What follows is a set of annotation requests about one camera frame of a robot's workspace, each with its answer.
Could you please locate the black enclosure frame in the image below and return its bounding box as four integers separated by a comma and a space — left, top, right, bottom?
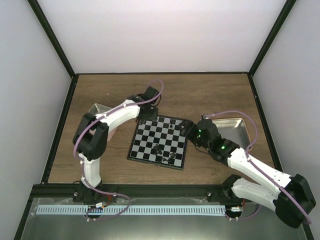
14, 0, 316, 240

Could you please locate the pink metal tin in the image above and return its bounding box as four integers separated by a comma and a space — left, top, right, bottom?
88, 103, 117, 142

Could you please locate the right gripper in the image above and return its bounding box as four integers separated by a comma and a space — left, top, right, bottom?
179, 120, 212, 150

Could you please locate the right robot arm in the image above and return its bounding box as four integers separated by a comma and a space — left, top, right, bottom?
177, 118, 317, 229

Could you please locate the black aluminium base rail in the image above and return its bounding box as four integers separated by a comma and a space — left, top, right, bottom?
30, 183, 243, 205

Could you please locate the pile of black chess pieces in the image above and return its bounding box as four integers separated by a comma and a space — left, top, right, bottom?
151, 144, 176, 165

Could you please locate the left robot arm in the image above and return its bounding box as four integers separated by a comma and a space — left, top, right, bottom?
72, 85, 164, 202

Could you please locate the yellow metal tin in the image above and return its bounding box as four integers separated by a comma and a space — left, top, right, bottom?
207, 118, 251, 163

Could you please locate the black white chess board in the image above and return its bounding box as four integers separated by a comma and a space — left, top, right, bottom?
127, 115, 188, 171

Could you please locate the light blue slotted cable duct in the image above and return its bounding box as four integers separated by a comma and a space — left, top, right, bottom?
36, 204, 226, 216

